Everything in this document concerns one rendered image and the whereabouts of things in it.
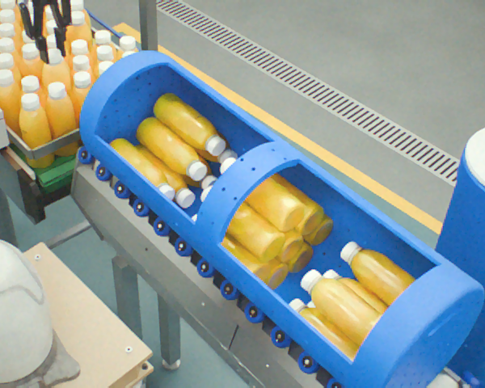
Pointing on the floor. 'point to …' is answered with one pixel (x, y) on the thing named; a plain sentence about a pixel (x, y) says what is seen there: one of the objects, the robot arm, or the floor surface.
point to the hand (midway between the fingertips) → (52, 45)
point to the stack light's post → (148, 25)
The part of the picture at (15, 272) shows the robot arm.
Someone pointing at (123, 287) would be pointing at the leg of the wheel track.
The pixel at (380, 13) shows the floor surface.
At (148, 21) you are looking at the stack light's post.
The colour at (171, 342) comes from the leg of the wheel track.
